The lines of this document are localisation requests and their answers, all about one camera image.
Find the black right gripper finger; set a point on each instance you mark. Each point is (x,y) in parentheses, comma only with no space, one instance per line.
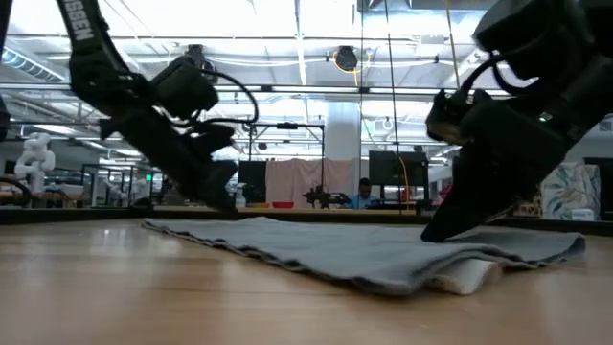
(455,218)

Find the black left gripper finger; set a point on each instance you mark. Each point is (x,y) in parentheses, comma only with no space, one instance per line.
(191,182)
(221,187)

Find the grey cloth towel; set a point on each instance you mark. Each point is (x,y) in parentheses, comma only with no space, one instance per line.
(335,249)

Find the small black robot arm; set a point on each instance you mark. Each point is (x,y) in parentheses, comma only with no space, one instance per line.
(321,196)

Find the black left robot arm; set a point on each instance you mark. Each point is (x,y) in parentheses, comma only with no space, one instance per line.
(96,62)

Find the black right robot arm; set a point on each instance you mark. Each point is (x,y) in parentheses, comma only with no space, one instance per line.
(551,38)

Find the white spray bottle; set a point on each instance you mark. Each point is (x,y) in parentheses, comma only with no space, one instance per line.
(241,199)

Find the small black monitor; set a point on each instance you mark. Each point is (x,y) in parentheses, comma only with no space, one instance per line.
(251,177)

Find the red bowl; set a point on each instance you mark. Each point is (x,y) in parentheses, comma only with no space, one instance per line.
(282,205)

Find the floral patterned cloth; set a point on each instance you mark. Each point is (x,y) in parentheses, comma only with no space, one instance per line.
(570,191)

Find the pink hanging cloth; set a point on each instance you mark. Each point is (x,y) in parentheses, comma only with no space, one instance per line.
(297,182)

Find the large black monitor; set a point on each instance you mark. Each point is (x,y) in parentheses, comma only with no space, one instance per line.
(392,167)

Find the red and black ceiling device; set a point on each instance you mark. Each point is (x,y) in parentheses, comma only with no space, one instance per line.
(210,67)

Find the person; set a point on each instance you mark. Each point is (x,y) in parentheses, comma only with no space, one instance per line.
(362,199)

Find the white building column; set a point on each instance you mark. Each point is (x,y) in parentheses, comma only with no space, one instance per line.
(344,129)

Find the black metal cage frame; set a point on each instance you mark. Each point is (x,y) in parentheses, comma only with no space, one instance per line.
(110,166)

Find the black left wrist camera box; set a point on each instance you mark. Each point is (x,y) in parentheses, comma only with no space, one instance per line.
(184,88)

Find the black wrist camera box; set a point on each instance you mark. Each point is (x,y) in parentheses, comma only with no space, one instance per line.
(184,88)
(450,117)

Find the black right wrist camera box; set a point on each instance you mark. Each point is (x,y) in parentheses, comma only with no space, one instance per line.
(450,117)

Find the black metal frame stand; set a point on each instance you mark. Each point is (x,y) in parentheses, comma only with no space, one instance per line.
(287,125)

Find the black table edge frame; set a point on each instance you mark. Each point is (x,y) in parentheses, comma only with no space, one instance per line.
(72,214)

